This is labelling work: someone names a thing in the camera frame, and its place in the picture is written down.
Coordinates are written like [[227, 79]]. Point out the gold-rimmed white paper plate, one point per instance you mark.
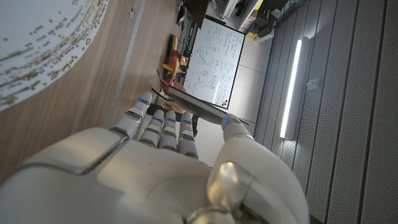
[[37, 37]]

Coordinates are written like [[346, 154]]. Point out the white storage shelf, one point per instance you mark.
[[236, 12]]

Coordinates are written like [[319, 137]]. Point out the flat panel monitor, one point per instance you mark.
[[199, 105]]

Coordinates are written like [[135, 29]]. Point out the colourful toy airplane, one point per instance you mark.
[[174, 63]]

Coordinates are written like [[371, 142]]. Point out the long ceiling light strip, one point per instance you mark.
[[290, 90]]

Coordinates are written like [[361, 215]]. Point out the whiteboard with black frame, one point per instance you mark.
[[214, 59]]

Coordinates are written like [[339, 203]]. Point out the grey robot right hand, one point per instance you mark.
[[149, 180]]

